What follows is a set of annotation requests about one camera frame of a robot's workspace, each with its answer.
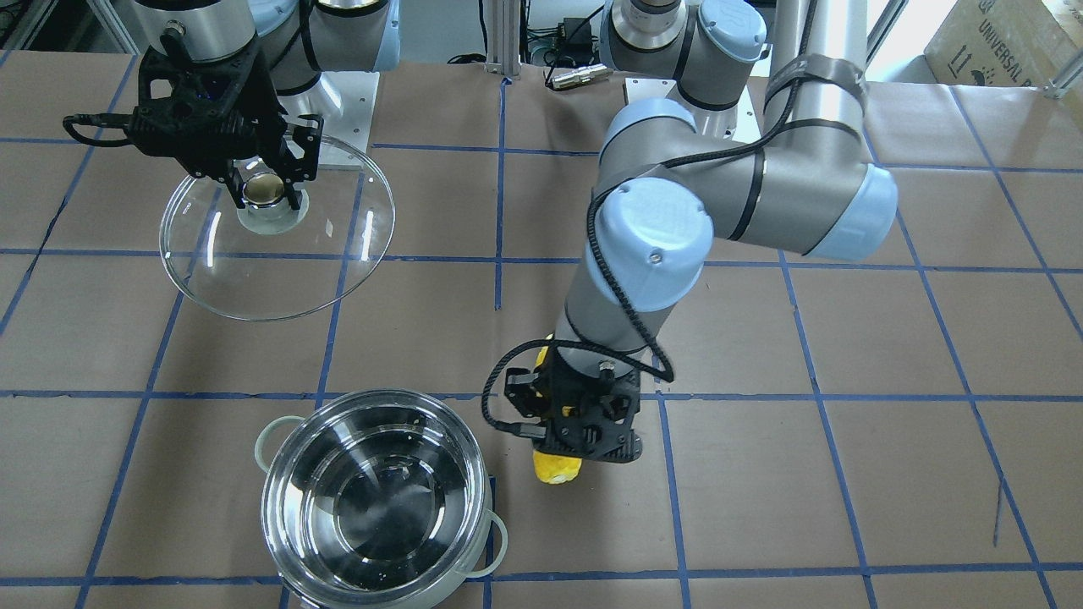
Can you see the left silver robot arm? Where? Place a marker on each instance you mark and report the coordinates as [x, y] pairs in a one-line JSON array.
[[760, 143]]

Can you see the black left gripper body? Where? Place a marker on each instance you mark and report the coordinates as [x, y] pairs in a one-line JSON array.
[[526, 391]]

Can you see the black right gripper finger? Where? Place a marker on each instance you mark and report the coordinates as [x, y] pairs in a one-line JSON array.
[[290, 191], [234, 183]]

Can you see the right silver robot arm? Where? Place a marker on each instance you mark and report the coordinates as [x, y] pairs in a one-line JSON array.
[[301, 39]]

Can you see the aluminium frame post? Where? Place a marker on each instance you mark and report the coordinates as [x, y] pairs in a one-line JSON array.
[[503, 22]]

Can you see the pale green cooking pot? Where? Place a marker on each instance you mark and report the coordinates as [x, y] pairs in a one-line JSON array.
[[379, 499]]

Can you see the yellow corn cob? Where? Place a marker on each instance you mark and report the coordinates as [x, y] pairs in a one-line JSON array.
[[555, 469]]

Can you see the glass pot lid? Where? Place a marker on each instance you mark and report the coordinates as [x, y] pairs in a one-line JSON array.
[[266, 261]]

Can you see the cardboard box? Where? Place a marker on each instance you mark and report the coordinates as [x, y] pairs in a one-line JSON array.
[[1004, 43]]

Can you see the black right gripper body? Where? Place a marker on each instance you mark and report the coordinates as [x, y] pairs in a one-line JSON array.
[[265, 118]]

